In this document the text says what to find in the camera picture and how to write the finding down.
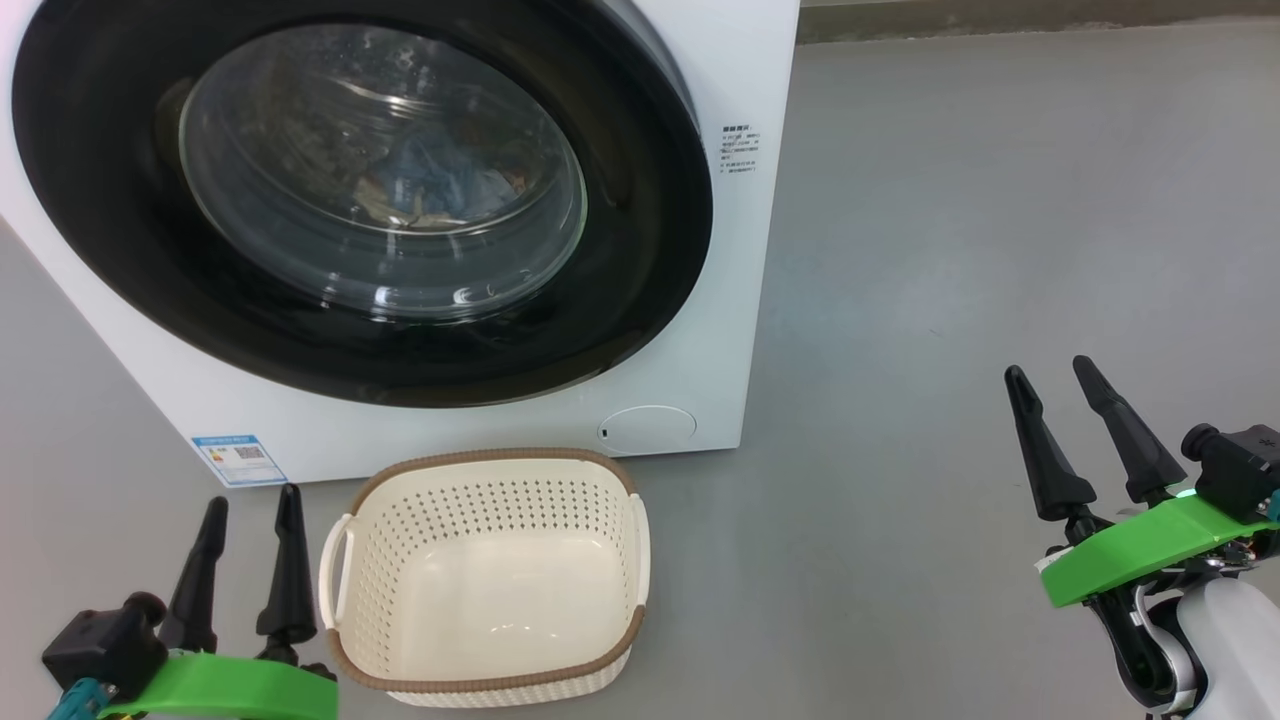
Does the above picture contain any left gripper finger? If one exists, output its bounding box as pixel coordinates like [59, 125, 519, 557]
[158, 496, 229, 653]
[256, 484, 318, 661]

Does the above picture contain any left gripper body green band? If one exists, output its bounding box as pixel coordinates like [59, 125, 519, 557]
[100, 650, 339, 720]

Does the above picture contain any blue cartoon print garment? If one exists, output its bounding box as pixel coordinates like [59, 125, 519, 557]
[360, 130, 531, 226]

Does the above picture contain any teal left cable connector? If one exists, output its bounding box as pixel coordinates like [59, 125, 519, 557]
[45, 678, 111, 720]

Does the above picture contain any round white filter cover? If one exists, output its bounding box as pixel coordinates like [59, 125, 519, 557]
[598, 405, 698, 455]

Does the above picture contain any cream perforated laundry basket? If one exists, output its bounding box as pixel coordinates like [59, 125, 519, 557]
[318, 448, 652, 709]

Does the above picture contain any black round glass washer door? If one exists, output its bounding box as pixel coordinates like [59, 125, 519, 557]
[12, 0, 714, 409]

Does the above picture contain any white front-load washing machine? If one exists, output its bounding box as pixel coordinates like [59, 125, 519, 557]
[0, 0, 801, 488]

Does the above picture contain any blue energy label sticker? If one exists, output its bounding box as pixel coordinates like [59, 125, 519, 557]
[192, 434, 288, 488]

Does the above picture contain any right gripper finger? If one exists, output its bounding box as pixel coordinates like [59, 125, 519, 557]
[1072, 355, 1188, 504]
[1004, 365, 1098, 523]

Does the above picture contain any small black text label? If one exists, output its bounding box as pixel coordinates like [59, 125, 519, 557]
[720, 124, 759, 176]

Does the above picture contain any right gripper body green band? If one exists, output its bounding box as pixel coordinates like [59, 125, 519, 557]
[1038, 495, 1280, 609]

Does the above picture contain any grey wall baseboard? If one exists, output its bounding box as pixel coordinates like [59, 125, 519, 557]
[797, 0, 1280, 44]

